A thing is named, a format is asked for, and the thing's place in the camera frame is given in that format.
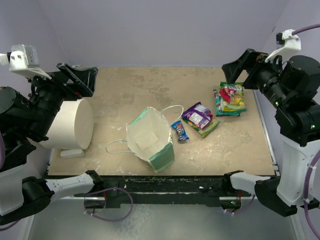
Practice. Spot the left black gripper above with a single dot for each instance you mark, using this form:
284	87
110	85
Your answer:
85	80

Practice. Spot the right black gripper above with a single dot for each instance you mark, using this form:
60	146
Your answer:
255	61

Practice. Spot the red snack packet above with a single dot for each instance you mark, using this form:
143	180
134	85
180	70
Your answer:
227	94

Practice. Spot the yellow green snack packet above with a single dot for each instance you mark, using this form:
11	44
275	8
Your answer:
238	104
207	130

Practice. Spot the teal mint candy packet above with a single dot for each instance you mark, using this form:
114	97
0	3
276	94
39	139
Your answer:
220	113

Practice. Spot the purple jelly snack packet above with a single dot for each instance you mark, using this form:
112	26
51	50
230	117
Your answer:
199	115

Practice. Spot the blue colourful snack packet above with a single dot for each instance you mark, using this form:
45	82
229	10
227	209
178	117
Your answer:
180	131

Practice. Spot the green patterned paper bag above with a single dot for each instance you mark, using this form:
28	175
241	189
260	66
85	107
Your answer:
149	137

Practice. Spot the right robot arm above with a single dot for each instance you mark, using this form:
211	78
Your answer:
290	89

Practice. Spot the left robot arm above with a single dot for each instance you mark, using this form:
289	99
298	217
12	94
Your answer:
26	120

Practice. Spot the white paper roll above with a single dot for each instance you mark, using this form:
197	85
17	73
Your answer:
72	129

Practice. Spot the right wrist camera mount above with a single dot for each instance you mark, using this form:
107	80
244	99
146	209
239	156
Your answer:
289	44

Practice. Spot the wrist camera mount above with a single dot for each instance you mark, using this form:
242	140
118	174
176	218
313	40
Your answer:
23	60
289	44

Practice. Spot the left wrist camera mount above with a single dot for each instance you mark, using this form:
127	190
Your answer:
23	60

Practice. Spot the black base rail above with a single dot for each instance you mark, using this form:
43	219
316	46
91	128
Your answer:
208	190

